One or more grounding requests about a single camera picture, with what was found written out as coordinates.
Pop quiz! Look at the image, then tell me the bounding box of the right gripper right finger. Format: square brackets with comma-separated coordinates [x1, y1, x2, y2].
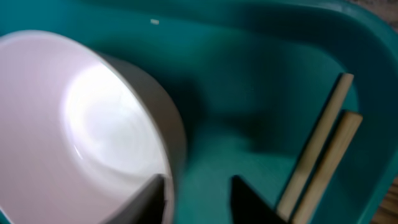
[230, 175, 287, 224]

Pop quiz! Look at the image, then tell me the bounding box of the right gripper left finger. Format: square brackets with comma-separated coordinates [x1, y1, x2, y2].
[104, 174, 166, 224]

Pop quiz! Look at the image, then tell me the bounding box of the teal serving tray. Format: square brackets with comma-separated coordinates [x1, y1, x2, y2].
[1, 1, 397, 223]

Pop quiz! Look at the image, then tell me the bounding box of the white bowl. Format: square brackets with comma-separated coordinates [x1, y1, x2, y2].
[1, 30, 187, 223]

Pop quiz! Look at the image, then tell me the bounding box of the wooden chopstick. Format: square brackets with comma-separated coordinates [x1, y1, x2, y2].
[276, 73, 354, 221]
[292, 111, 363, 224]

